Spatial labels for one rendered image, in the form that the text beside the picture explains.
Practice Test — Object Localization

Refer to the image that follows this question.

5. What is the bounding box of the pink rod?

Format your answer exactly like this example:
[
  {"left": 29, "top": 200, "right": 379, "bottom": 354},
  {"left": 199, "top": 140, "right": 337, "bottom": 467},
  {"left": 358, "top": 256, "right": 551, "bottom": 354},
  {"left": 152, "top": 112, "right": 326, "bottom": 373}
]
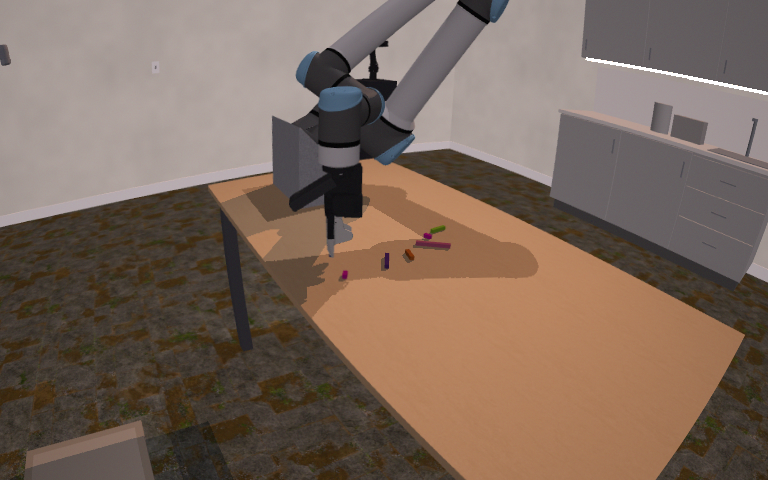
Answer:
[{"left": 416, "top": 240, "right": 451, "bottom": 248}]

